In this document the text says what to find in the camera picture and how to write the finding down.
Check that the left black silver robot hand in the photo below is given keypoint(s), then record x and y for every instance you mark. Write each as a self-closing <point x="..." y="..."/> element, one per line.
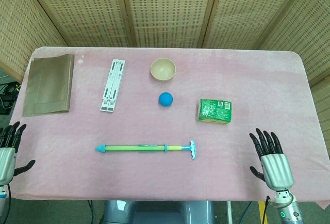
<point x="7" y="162"/>

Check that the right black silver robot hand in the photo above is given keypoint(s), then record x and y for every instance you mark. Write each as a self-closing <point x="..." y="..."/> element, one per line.
<point x="276" y="169"/>

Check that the green and blue plastic tube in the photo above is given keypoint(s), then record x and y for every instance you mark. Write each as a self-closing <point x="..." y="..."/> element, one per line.
<point x="100" y="148"/>

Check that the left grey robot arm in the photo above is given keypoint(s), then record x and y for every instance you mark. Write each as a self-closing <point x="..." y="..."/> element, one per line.
<point x="2" y="198"/>

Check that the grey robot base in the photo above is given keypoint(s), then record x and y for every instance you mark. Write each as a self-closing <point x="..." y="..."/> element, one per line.
<point x="154" y="212"/>

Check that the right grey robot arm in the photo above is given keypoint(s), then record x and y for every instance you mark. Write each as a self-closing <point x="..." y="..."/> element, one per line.
<point x="288" y="208"/>

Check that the white table leg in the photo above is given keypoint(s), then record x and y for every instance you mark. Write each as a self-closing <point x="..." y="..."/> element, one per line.
<point x="229" y="212"/>

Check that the pink tablecloth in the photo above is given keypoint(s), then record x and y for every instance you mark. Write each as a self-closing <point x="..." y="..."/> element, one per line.
<point x="232" y="79"/>

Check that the white folding laptop stand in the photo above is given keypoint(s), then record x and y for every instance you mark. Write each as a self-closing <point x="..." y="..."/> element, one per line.
<point x="113" y="84"/>

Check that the blue ball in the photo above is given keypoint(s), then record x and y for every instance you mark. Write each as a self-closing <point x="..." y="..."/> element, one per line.
<point x="165" y="99"/>

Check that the beige bowl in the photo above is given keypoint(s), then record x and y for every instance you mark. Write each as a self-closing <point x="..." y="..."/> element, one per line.
<point x="163" y="69"/>

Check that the bamboo folding screen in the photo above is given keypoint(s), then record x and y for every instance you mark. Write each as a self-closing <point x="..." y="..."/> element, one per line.
<point x="167" y="9"/>

